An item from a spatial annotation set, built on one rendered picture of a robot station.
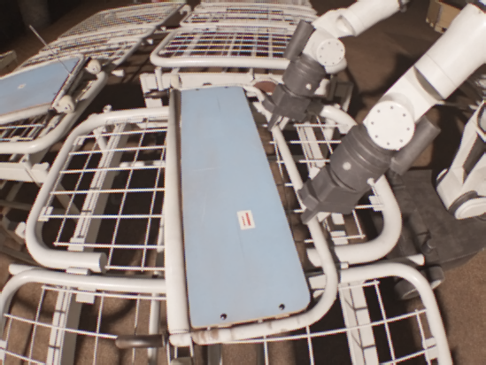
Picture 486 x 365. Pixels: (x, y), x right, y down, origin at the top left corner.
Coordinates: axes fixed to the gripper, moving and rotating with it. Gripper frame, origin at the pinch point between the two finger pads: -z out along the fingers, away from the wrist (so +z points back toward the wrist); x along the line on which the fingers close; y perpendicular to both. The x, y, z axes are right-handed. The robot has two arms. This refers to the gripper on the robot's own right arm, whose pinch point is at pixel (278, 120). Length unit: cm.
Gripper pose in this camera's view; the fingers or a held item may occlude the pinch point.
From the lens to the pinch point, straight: 72.9
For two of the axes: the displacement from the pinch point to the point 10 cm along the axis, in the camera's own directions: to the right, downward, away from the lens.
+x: -9.2, -1.3, -3.8
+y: 1.7, 7.4, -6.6
